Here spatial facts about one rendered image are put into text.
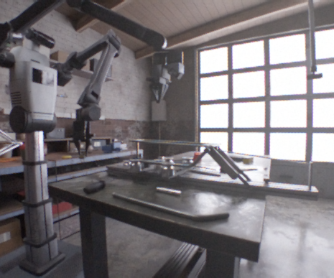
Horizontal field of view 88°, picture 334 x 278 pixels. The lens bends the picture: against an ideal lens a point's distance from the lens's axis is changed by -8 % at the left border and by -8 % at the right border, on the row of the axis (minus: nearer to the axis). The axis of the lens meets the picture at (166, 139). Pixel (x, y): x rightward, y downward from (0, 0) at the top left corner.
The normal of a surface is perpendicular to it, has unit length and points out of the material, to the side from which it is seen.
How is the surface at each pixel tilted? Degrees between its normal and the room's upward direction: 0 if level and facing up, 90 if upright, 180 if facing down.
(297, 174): 90
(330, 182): 90
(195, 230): 90
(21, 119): 90
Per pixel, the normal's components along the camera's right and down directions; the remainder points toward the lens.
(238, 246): -0.50, 0.04
